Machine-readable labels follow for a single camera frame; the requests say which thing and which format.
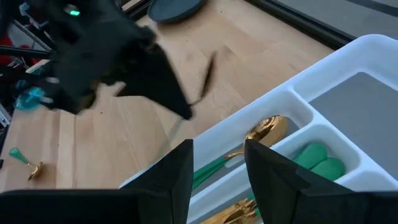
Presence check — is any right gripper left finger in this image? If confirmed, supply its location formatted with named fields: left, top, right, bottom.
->
left=119, top=139, right=194, bottom=224

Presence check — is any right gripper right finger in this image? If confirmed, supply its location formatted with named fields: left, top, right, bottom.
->
left=244, top=139, right=374, bottom=224

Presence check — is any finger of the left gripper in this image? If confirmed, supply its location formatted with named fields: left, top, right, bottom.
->
left=116, top=43, right=193, bottom=121
left=198, top=51, right=218, bottom=99

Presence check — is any gold knife green handle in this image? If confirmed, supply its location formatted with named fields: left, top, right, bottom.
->
left=310, top=157, right=346, bottom=182
left=292, top=142, right=329, bottom=170

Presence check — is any gold spoon green handle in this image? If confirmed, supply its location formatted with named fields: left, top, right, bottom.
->
left=8, top=147, right=44, bottom=182
left=192, top=114, right=289, bottom=190

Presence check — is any dark grey round plate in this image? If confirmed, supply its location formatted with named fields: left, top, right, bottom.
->
left=147, top=0, right=208, bottom=25

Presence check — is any white cutlery tray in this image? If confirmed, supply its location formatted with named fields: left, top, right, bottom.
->
left=119, top=34, right=398, bottom=224

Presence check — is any black metal table frame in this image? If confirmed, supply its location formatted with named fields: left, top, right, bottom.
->
left=119, top=0, right=357, bottom=50

